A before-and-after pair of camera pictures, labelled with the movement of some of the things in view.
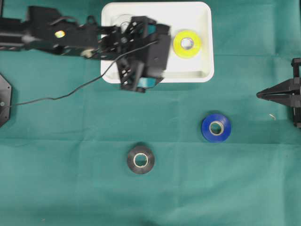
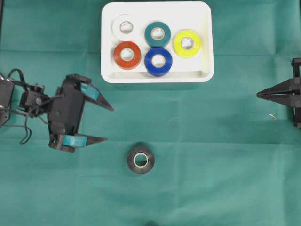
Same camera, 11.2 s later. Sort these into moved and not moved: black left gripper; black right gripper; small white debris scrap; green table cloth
Moved: black left gripper
Not moved: black right gripper; small white debris scrap; green table cloth
